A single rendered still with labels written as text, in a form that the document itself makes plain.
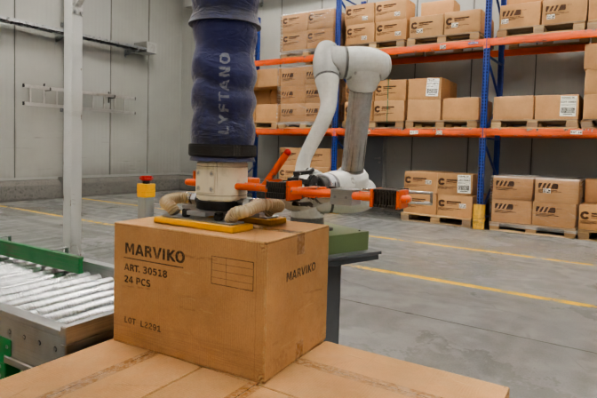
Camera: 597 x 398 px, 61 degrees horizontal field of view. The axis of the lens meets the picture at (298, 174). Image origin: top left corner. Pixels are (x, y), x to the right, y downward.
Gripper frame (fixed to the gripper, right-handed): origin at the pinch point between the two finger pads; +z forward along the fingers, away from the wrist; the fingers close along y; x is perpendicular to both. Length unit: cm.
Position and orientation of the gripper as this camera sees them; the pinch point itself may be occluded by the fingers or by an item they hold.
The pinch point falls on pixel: (288, 189)
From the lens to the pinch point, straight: 157.3
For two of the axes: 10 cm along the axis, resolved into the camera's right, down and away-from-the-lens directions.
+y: -0.3, 10.0, 0.5
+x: -8.5, -0.5, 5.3
